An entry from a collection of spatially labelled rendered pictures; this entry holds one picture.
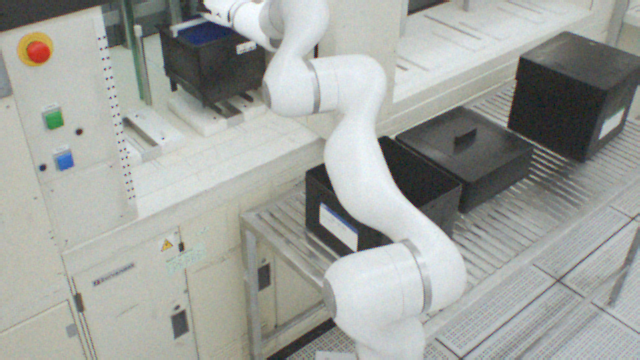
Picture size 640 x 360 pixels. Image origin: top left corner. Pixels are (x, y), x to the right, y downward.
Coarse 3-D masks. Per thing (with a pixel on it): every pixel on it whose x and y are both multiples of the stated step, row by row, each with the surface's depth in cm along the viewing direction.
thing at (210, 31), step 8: (208, 24) 179; (216, 24) 181; (192, 32) 177; (200, 32) 179; (208, 32) 181; (216, 32) 182; (224, 32) 184; (232, 32) 186; (192, 40) 178; (200, 40) 180; (208, 40) 182
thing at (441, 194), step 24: (384, 144) 176; (312, 168) 163; (408, 168) 172; (432, 168) 165; (312, 192) 162; (408, 192) 176; (432, 192) 168; (456, 192) 158; (312, 216) 166; (336, 216) 157; (432, 216) 156; (336, 240) 161; (360, 240) 152; (384, 240) 148
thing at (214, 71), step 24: (168, 24) 181; (192, 24) 174; (168, 48) 181; (192, 48) 167; (216, 48) 171; (240, 48) 176; (168, 72) 186; (192, 72) 174; (216, 72) 175; (240, 72) 180; (264, 72) 186; (216, 96) 179; (240, 96) 190
